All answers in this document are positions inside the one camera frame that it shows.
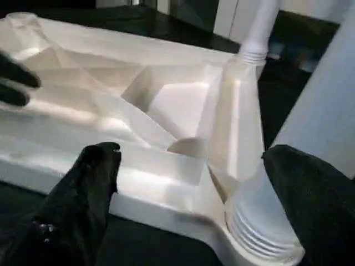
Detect white plastic table top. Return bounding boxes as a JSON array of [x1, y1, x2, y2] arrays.
[[0, 12, 306, 266]]

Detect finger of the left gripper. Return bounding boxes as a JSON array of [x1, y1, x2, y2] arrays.
[[0, 52, 42, 89], [0, 81, 31, 108]]

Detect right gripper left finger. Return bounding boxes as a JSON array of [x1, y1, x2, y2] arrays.
[[0, 141, 123, 266]]

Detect white plastic table leg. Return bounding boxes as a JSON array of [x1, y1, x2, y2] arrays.
[[221, 0, 355, 260], [237, 0, 280, 67]]

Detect black quilted mat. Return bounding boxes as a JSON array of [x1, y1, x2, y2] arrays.
[[0, 5, 355, 266]]

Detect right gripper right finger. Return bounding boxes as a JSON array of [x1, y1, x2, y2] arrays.
[[261, 144, 355, 266]]

